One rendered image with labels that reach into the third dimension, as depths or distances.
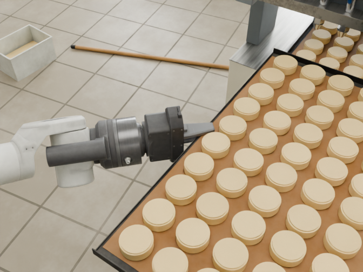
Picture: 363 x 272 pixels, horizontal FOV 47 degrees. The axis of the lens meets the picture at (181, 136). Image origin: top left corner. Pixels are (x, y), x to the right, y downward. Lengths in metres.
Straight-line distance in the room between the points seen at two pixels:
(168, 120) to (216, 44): 2.08
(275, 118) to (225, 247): 0.28
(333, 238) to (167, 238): 0.24
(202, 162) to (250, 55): 0.60
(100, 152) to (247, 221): 0.26
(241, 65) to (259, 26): 0.12
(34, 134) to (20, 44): 2.13
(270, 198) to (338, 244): 0.12
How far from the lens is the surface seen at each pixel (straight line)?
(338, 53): 1.16
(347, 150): 0.77
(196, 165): 0.70
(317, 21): 1.11
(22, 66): 2.62
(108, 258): 0.62
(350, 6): 1.07
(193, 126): 0.77
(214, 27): 2.94
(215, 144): 0.73
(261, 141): 0.74
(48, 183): 2.04
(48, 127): 0.72
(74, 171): 0.74
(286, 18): 1.43
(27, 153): 0.71
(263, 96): 0.83
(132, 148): 0.72
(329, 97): 0.86
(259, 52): 1.26
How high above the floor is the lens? 1.55
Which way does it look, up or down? 46 degrees down
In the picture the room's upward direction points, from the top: straight up
